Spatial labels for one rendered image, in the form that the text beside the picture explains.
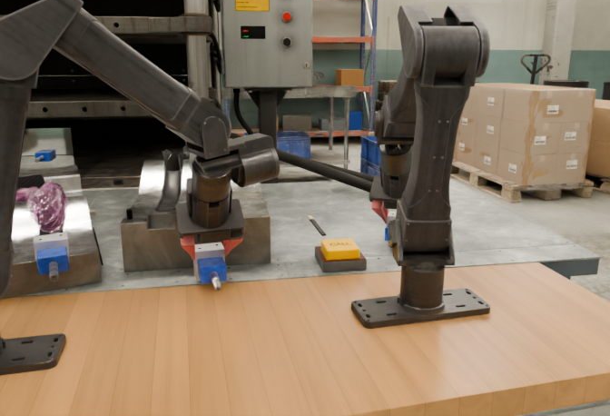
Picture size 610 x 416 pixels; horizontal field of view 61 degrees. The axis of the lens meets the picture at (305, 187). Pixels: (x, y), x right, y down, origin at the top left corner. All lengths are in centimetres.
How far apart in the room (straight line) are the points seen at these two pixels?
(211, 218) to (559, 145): 416
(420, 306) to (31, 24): 61
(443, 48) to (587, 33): 879
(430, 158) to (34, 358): 56
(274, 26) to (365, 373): 132
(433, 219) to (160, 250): 48
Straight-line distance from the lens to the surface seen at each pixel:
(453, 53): 66
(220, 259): 88
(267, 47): 176
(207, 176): 74
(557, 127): 471
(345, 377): 65
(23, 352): 76
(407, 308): 78
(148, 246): 95
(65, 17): 66
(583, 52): 940
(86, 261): 93
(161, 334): 76
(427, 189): 72
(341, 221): 120
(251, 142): 77
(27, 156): 181
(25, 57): 66
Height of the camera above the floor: 116
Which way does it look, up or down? 14 degrees down
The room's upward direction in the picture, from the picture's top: straight up
